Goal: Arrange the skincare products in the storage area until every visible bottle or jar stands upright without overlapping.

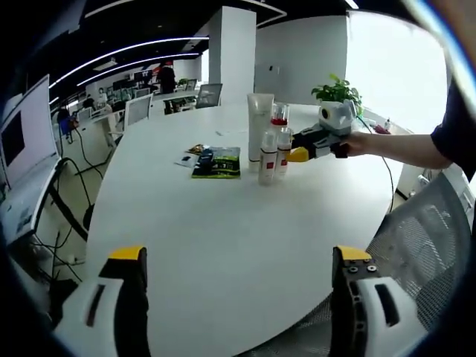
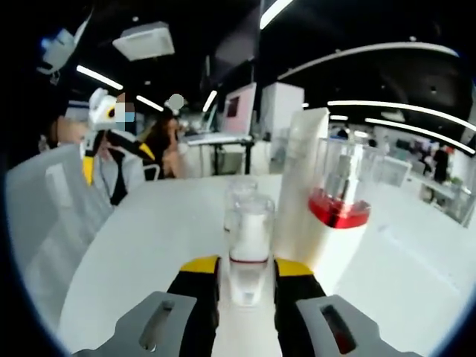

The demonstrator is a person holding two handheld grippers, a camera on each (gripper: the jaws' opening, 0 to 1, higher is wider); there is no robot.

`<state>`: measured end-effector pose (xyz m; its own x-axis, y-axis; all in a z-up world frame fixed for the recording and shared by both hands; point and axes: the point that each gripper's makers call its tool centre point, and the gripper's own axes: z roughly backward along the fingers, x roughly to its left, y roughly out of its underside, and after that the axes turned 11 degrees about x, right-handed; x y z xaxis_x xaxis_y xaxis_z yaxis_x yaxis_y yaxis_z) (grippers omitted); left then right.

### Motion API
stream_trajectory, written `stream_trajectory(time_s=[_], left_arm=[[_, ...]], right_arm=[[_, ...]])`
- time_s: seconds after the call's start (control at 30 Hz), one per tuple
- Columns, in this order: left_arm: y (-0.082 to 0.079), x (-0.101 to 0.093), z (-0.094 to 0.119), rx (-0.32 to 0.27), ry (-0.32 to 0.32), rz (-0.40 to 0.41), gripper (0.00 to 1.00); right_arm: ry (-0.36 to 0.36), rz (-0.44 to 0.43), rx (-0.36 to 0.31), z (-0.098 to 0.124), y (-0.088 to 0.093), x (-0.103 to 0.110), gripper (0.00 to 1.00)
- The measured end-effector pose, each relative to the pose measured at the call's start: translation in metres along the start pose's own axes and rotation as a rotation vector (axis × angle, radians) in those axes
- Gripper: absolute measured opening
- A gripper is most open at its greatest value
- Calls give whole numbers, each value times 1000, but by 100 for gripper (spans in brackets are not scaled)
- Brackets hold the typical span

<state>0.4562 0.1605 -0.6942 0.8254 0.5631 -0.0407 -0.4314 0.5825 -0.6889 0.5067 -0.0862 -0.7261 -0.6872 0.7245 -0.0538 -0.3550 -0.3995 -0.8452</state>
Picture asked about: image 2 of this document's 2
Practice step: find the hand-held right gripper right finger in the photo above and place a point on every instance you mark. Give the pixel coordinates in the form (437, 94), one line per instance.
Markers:
(294, 308)

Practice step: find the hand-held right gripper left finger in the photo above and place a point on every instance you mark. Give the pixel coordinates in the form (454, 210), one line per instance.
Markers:
(201, 308)

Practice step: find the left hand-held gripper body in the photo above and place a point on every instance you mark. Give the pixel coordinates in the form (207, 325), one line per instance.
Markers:
(100, 113)

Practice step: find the red-collared white pump bottle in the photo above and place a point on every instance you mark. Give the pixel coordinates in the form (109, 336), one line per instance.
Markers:
(340, 249)

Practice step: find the small red-label skincare bottle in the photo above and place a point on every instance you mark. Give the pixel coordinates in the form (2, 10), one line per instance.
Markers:
(249, 238)

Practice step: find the small clear-capped skincare bottle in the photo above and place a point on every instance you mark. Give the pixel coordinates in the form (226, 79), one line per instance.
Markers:
(241, 189)

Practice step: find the white skincare tube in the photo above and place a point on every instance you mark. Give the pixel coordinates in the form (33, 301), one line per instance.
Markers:
(297, 178)

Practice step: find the person's left hand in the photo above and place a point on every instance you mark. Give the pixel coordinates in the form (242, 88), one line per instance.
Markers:
(68, 132)

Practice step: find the grey mesh office chair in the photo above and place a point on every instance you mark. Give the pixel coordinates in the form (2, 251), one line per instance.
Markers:
(48, 208)

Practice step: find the white worn device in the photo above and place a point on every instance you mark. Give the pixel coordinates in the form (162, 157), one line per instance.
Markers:
(57, 46)

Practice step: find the ceiling air conditioner unit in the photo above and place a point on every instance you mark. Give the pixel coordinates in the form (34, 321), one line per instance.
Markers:
(145, 39)

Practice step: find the white desk with black legs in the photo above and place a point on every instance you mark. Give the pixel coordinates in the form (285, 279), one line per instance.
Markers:
(219, 139)

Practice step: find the pink board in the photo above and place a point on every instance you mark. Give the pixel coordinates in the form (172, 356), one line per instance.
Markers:
(240, 108)

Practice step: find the straight ceiling light strip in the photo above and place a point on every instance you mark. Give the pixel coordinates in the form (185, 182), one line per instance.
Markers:
(420, 134)
(401, 108)

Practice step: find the curved white ceiling rail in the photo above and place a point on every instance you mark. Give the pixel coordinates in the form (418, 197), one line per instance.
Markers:
(368, 51)

